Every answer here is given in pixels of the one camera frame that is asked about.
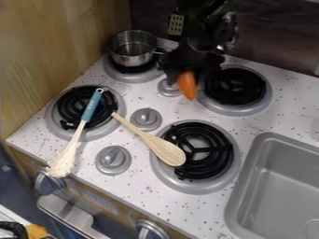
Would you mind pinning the silver pot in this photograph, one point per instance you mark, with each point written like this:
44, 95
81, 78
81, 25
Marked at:
132, 54

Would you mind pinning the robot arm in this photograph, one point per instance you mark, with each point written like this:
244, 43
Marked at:
203, 21

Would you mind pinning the toy stove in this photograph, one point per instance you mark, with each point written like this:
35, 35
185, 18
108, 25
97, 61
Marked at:
199, 152

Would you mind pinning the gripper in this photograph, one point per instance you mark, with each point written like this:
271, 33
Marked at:
195, 59

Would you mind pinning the orange toy carrot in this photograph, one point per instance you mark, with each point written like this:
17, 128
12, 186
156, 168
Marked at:
188, 85

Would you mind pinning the wooden spoon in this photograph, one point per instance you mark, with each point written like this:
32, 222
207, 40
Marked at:
162, 147

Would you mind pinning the toy sink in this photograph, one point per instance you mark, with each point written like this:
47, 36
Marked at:
278, 193

